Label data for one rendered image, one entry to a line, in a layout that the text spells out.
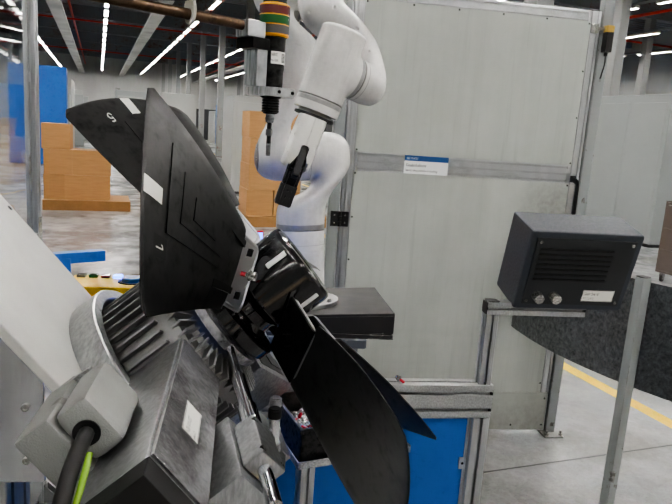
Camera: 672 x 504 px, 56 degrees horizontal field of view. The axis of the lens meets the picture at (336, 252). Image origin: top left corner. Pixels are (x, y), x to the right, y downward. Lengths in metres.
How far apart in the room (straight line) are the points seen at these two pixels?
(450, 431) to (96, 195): 8.90
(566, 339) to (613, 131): 8.58
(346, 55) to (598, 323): 1.79
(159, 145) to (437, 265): 2.41
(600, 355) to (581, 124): 1.07
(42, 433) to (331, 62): 0.78
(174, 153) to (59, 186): 9.50
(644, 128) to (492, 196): 7.89
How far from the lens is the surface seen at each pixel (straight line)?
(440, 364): 3.09
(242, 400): 0.74
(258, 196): 9.05
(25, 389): 0.87
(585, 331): 2.71
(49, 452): 0.62
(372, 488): 0.75
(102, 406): 0.61
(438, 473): 1.59
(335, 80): 1.15
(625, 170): 10.93
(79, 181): 10.07
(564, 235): 1.43
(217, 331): 0.83
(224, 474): 0.66
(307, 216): 1.52
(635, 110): 10.93
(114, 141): 0.92
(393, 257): 2.88
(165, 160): 0.62
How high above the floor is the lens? 1.40
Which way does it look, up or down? 11 degrees down
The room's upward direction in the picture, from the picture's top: 4 degrees clockwise
